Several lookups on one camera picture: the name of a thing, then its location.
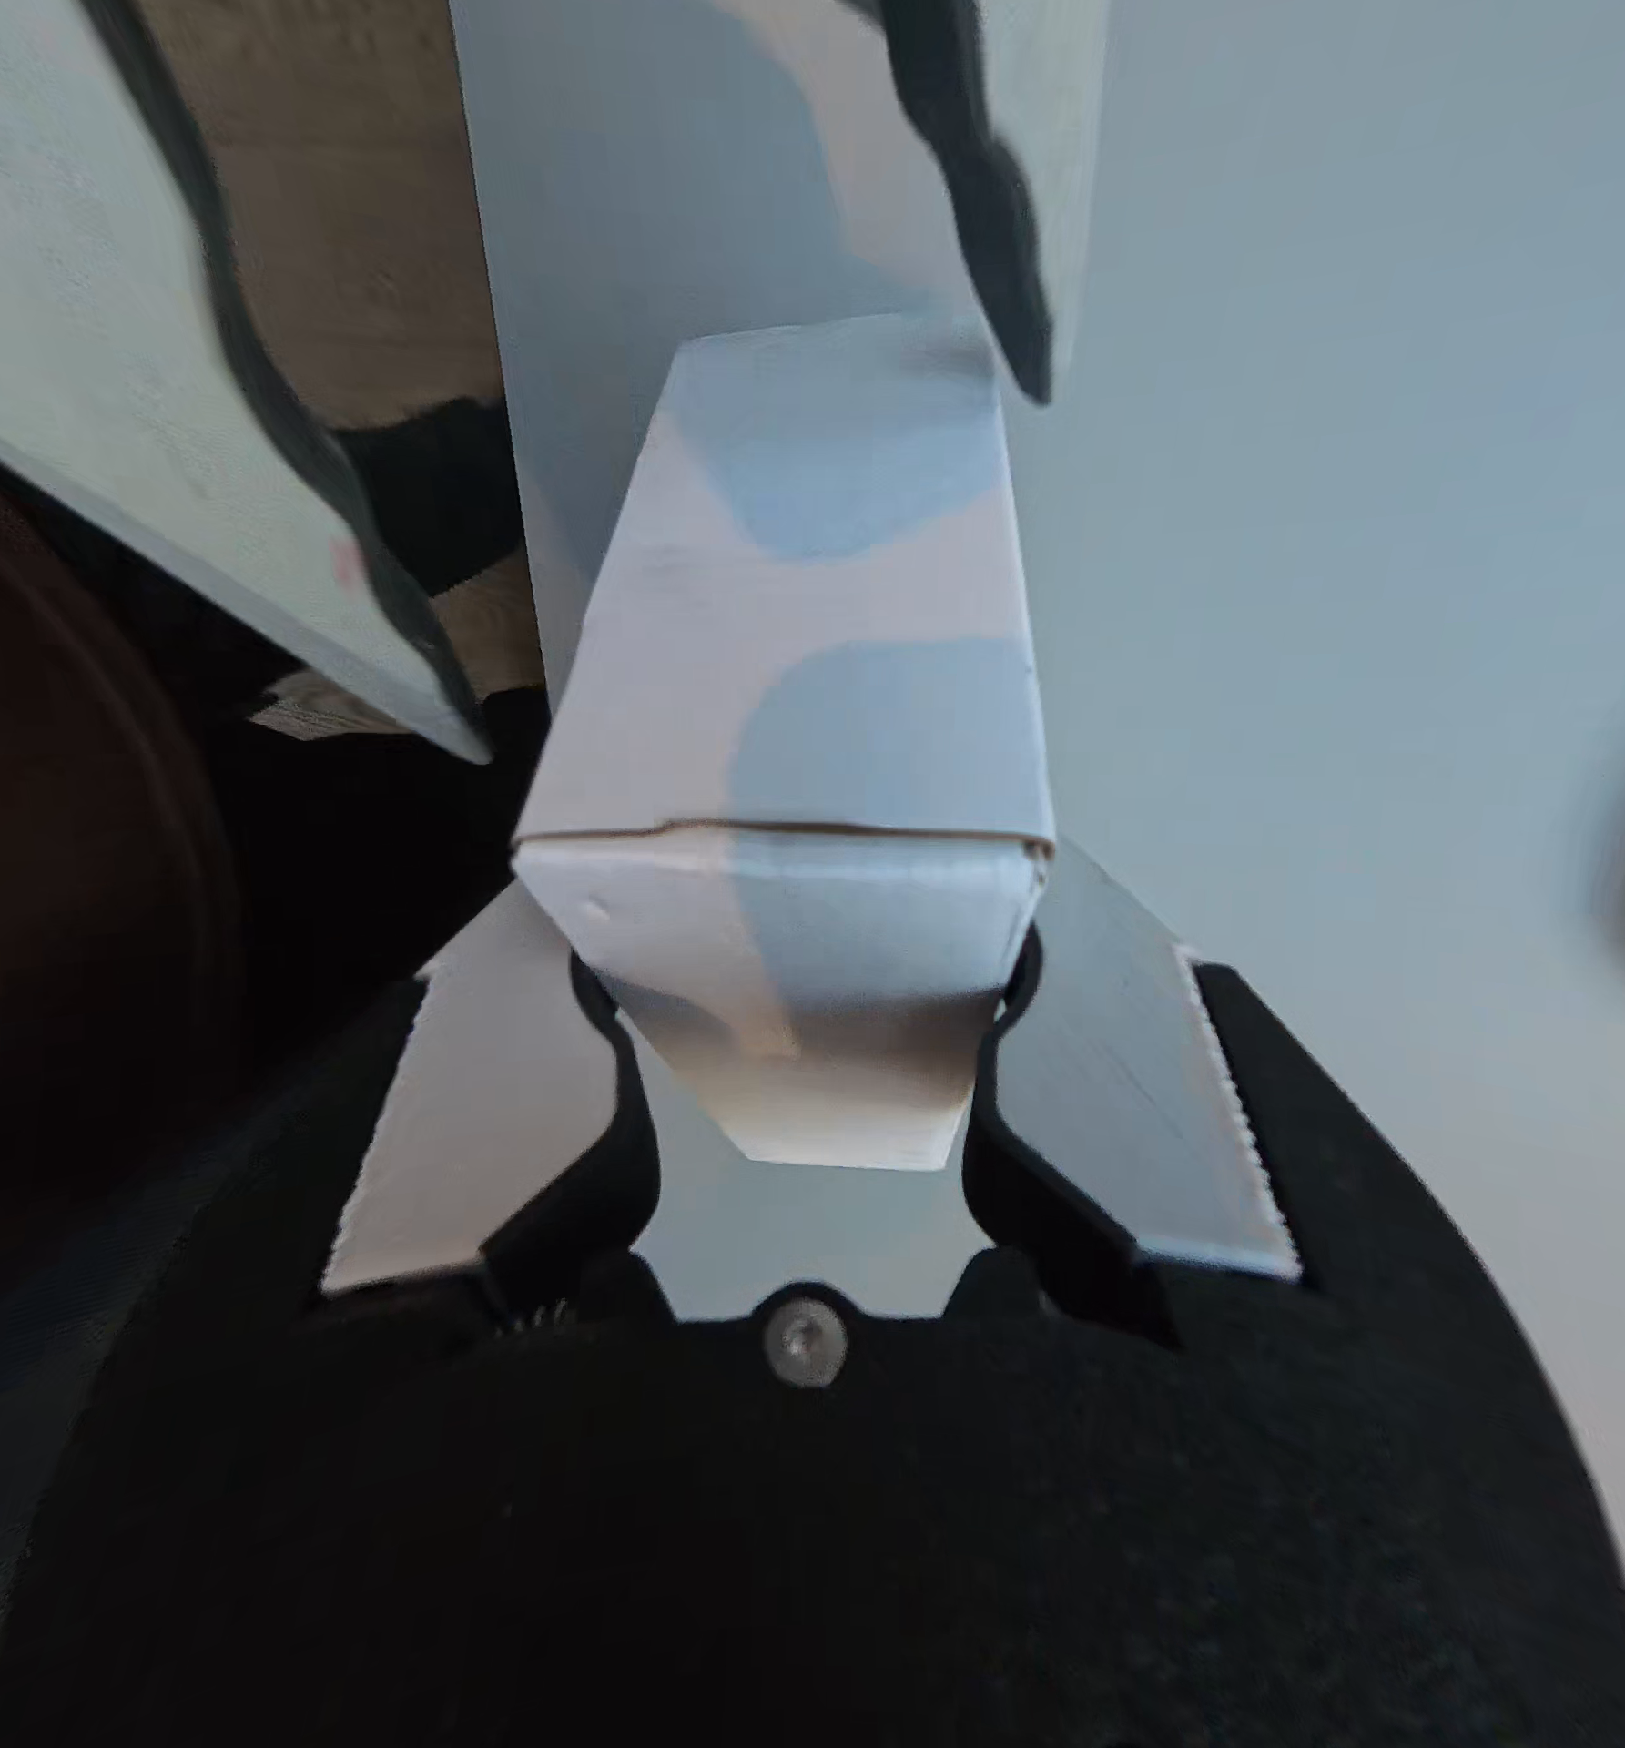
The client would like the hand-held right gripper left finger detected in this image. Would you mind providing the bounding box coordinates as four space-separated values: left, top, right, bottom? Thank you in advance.
321 880 662 1320

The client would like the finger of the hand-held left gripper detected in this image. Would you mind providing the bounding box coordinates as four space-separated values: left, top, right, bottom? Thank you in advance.
0 0 496 767
879 0 1117 408

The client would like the small white cardboard box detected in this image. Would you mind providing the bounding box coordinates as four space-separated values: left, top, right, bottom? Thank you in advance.
513 311 1061 1169

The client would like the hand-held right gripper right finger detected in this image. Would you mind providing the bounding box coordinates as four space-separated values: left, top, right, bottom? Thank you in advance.
963 843 1307 1306

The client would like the grey desk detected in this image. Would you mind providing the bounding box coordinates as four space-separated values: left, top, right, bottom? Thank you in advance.
447 0 1625 1573

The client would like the person's dark trousered leg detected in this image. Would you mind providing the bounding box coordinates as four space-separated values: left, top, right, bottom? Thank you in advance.
185 388 555 985

